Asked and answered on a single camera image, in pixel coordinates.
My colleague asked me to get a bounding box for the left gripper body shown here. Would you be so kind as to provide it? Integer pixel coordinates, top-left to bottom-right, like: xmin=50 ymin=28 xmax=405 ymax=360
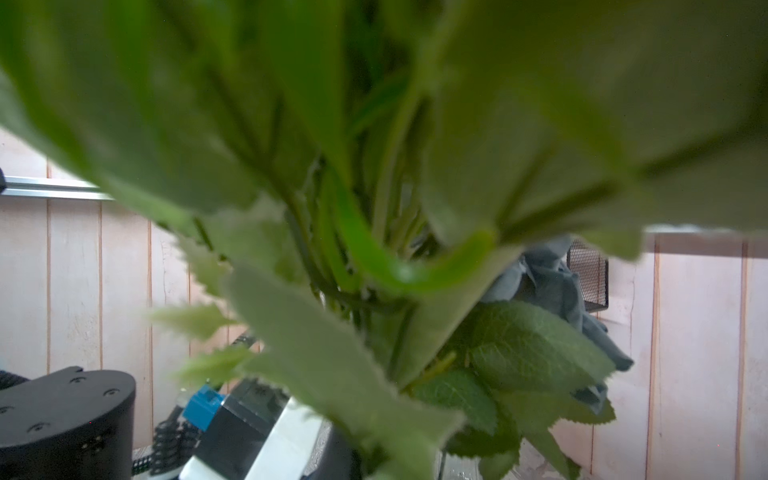
xmin=191 ymin=377 xmax=355 ymax=480

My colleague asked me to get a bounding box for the black corrugated cable hose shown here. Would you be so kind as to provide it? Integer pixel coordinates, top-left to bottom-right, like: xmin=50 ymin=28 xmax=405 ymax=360
xmin=130 ymin=335 xmax=259 ymax=478

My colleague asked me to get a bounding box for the blue rose bunch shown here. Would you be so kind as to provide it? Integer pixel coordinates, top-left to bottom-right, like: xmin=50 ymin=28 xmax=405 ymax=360
xmin=407 ymin=235 xmax=634 ymax=479

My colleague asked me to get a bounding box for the pastel purple flower bunch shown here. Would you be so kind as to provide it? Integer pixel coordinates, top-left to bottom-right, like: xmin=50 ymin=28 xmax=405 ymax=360
xmin=1 ymin=1 xmax=767 ymax=479

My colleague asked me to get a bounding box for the black mesh basket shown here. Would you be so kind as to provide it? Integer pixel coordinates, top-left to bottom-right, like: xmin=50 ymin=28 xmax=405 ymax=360
xmin=566 ymin=240 xmax=609 ymax=313

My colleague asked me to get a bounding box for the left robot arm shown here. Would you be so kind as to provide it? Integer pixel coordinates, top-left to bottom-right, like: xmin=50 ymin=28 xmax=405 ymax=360
xmin=1 ymin=367 xmax=360 ymax=479

